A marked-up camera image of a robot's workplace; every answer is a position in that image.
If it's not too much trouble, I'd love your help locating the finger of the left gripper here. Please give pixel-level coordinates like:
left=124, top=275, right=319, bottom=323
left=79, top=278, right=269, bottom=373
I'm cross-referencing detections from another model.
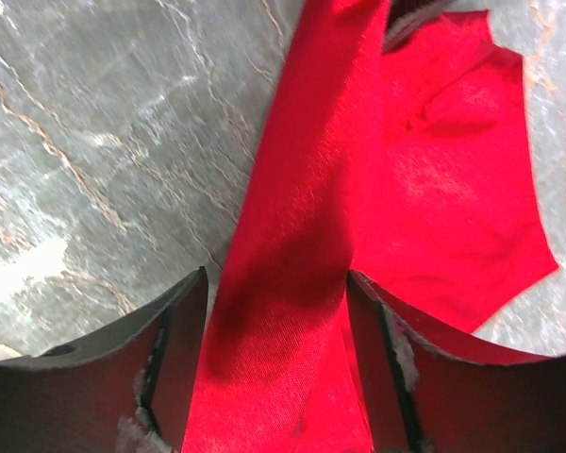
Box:
left=382, top=0, right=454, bottom=52

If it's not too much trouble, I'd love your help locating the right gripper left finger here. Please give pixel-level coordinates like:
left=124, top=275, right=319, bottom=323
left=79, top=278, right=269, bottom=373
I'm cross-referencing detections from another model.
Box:
left=0, top=268, right=208, bottom=452

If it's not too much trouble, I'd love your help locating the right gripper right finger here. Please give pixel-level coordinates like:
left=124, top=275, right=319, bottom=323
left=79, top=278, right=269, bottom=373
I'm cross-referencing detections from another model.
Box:
left=347, top=272, right=566, bottom=452

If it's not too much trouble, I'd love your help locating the red cloth napkin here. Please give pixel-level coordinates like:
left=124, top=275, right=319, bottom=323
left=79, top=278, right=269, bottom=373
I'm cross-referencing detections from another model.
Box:
left=182, top=1, right=558, bottom=452

